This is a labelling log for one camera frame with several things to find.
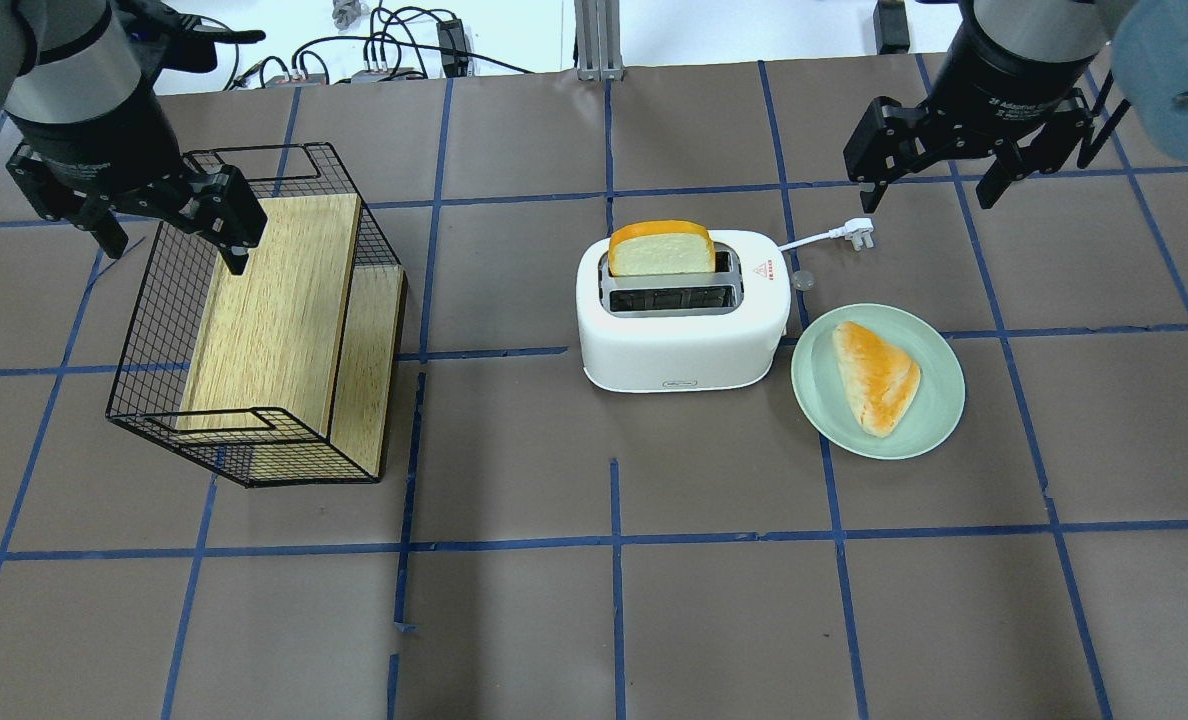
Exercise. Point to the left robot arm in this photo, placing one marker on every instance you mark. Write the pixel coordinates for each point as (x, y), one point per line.
(111, 41)

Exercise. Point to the triangular bread on plate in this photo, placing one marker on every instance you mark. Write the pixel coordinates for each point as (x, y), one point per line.
(880, 379)

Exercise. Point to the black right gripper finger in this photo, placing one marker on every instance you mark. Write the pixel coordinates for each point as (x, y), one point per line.
(1061, 134)
(890, 142)

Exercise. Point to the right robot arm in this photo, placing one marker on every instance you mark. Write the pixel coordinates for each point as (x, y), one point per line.
(1140, 63)

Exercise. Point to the wooden shelf board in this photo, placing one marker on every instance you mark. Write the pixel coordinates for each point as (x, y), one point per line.
(290, 372)

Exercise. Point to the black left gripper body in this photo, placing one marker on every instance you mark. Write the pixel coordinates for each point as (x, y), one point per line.
(94, 135)

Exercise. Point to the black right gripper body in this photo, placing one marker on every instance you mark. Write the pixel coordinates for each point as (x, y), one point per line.
(1006, 75)

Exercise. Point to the bread slice in toaster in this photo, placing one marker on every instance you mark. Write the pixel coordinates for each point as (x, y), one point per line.
(661, 247)

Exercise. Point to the white two-slot toaster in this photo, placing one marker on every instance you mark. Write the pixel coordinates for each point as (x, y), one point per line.
(683, 332)

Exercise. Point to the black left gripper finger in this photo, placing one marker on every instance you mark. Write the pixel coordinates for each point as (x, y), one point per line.
(55, 202)
(219, 206)

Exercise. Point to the toaster lever knob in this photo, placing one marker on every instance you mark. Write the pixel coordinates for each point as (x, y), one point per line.
(803, 281)

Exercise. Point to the aluminium frame post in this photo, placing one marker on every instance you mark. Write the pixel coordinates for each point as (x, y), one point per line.
(598, 54)

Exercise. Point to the light green plate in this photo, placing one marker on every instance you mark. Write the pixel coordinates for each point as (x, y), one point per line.
(936, 408)

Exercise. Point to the black wire basket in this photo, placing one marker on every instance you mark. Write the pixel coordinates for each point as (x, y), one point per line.
(155, 361)

